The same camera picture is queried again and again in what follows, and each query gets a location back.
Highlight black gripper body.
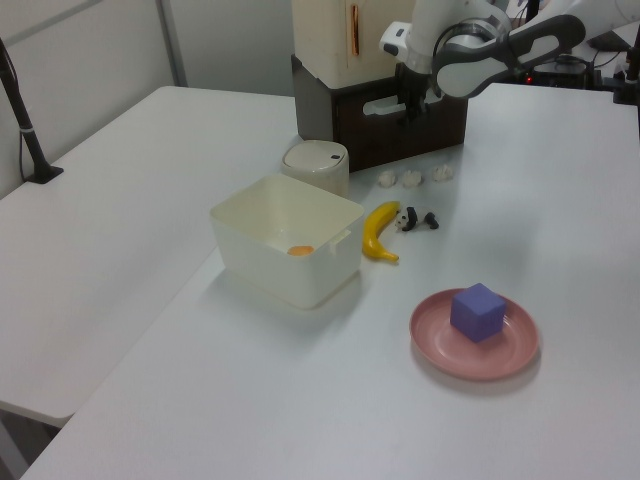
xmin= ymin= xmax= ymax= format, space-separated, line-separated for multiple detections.
xmin=394 ymin=60 xmax=435 ymax=107

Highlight brown drawer with white handle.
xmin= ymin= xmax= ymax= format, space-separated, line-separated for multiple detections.
xmin=332 ymin=82 xmax=470 ymax=174

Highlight cream mini appliance box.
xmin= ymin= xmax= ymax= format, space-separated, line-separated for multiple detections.
xmin=291 ymin=0 xmax=419 ymax=91

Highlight small cream lidded trash can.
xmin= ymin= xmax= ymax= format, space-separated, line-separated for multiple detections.
xmin=280 ymin=140 xmax=350 ymax=197

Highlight toy panda figure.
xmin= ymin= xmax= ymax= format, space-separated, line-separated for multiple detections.
xmin=394 ymin=206 xmax=441 ymax=234

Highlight yellow banana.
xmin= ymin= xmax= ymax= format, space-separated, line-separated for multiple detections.
xmin=360 ymin=200 xmax=402 ymax=263

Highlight black electronics box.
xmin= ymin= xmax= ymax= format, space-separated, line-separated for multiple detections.
xmin=529 ymin=54 xmax=601 ymax=89

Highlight dark laptop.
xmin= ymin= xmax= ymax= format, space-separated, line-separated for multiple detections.
xmin=587 ymin=29 xmax=632 ymax=51

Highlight cream plastic storage bin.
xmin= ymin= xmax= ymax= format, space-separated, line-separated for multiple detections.
xmin=208 ymin=173 xmax=365 ymax=311

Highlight purple foam cube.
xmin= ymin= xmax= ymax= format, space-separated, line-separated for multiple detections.
xmin=449 ymin=282 xmax=507 ymax=344

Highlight pink round plate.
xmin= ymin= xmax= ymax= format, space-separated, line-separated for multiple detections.
xmin=409 ymin=288 xmax=542 ymax=384

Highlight black pole with clamp base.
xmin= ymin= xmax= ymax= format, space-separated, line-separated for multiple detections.
xmin=0 ymin=37 xmax=65 ymax=185

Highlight copper handle strip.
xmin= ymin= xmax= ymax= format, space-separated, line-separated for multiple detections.
xmin=349 ymin=3 xmax=362 ymax=57

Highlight black clamp with post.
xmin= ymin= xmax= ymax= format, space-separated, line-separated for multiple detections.
xmin=612 ymin=47 xmax=640 ymax=106

